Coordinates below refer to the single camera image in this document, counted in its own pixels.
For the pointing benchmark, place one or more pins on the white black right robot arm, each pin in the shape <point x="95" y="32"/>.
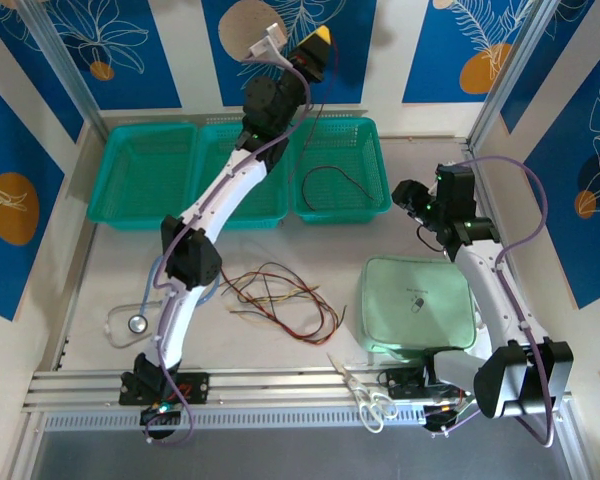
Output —
<point x="505" y="385"/>

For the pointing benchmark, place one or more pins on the aluminium corner post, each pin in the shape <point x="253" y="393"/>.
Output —
<point x="62" y="60"/>
<point x="517" y="60"/>

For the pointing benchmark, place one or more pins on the aluminium front rail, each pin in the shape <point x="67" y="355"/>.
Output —
<point x="280" y="387"/>

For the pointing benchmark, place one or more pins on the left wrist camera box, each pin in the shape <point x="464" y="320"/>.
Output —
<point x="272" y="40"/>

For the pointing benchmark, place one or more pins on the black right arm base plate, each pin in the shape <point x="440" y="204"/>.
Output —
<point x="400" y="385"/>

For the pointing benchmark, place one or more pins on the grey metal panel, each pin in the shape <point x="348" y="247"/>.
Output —
<point x="300" y="455"/>

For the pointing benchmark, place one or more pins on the teal plastic mesh basket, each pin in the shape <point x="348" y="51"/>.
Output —
<point x="140" y="175"/>
<point x="265" y="205"/>
<point x="350" y="150"/>

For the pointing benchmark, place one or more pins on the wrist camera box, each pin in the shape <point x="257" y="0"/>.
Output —
<point x="272" y="40"/>
<point x="450" y="164"/>

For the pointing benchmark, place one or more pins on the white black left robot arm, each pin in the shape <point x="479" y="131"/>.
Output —
<point x="220" y="200"/>

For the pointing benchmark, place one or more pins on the mint green zip pouch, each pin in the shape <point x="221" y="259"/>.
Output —
<point x="410" y="300"/>

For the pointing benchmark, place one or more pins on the black controller board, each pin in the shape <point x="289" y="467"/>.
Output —
<point x="437" y="417"/>
<point x="172" y="415"/>

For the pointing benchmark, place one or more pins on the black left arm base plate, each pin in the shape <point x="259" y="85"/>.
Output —
<point x="195" y="387"/>

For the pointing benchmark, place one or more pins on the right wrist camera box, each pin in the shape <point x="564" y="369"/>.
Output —
<point x="450" y="164"/>

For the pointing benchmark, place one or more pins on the blue stethoscope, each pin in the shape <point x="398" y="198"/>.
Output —
<point x="139" y="324"/>

